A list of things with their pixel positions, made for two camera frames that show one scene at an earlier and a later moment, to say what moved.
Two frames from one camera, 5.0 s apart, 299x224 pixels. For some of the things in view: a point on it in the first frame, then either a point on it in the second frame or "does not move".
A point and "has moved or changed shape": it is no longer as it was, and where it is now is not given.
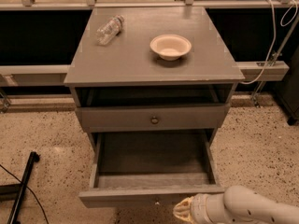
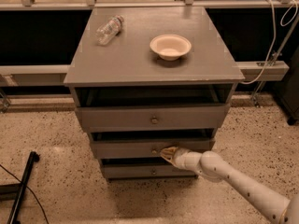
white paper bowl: x=170 y=46 does not move
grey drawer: x=151 y=169 has moved or changed shape
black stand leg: x=16 y=191 does not move
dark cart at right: x=288 y=91 does not move
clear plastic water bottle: x=106 y=35 does not move
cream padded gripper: x=197 y=207 → x=180 y=158
